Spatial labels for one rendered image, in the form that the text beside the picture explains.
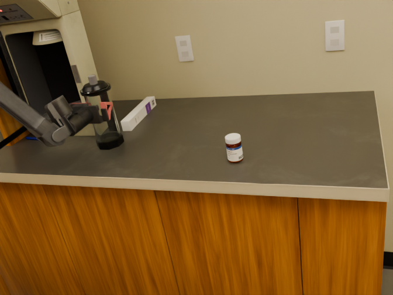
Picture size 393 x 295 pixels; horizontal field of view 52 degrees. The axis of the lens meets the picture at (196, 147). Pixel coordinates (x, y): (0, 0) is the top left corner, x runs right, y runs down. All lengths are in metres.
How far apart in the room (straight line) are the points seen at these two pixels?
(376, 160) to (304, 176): 0.21
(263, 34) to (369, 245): 0.92
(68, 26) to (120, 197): 0.64
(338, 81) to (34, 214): 1.32
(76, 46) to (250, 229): 0.91
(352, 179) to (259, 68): 0.79
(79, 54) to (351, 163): 1.03
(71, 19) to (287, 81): 0.90
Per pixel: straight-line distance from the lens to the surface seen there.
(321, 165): 1.20
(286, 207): 1.20
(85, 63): 1.62
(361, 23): 1.70
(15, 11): 1.58
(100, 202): 1.45
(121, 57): 1.99
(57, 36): 1.65
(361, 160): 1.23
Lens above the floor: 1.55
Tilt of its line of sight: 26 degrees down
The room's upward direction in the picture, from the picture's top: 10 degrees counter-clockwise
